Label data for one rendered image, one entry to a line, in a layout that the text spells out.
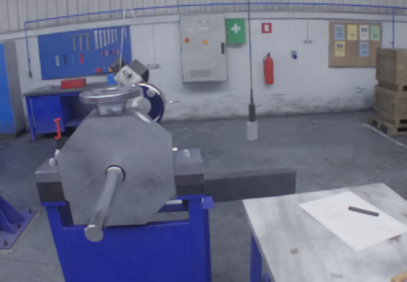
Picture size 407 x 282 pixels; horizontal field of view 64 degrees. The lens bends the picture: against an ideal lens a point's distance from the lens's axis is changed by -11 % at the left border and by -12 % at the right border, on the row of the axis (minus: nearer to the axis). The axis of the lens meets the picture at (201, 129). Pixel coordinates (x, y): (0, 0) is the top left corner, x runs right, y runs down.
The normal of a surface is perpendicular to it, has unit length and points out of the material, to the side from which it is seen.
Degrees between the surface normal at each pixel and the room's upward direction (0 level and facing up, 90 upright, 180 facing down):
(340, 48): 90
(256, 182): 90
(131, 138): 90
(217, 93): 90
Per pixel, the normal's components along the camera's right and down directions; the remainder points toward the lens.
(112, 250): 0.08, 0.26
